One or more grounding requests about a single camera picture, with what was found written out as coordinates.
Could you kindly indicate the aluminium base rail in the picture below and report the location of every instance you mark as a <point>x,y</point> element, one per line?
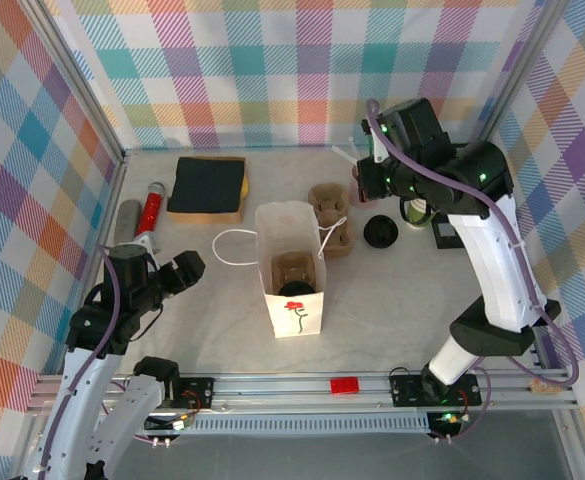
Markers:
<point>282,387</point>

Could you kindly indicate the white paper straw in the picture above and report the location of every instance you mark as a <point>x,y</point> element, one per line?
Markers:
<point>344,154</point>

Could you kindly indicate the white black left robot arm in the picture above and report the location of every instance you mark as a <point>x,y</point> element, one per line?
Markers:
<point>79,390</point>

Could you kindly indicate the red glitter tube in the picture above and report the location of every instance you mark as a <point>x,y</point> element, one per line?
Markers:
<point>151,210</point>

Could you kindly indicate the red plastic block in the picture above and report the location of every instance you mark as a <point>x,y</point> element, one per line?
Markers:
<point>344,386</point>

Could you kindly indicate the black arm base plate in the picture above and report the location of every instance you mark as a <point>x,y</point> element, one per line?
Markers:
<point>199,392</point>
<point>407,392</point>

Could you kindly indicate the pink straw holder cup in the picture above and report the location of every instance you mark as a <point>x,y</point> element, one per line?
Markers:
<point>353,180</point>

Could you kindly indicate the small wooden tag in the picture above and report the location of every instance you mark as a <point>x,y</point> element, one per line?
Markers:
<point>542,388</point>

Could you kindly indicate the grey oblong case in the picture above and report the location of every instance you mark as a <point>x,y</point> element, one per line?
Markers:
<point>128,222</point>

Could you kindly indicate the white flower paper bag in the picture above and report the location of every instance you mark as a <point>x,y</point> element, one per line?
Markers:
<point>294,320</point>

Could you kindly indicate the white plastic straw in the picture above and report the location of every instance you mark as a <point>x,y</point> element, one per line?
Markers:
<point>353,145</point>

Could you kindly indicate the black plastic cup lid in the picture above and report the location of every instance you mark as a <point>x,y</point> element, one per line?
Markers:
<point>297,289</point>

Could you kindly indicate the green paper cup stack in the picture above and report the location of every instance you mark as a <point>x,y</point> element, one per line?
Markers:
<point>414,215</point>

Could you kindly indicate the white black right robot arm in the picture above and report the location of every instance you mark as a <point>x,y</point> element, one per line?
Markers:
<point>492,270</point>

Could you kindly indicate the aluminium frame post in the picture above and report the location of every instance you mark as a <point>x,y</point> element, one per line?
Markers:
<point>79,82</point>
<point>513,75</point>

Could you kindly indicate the small electronics board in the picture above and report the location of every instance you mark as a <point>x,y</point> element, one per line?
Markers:
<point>172,424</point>
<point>447,419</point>

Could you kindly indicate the yellow paper napkin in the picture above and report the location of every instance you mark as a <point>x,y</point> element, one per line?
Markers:
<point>245,189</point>

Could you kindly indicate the black grey chessboard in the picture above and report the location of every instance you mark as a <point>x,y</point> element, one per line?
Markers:
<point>447,235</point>

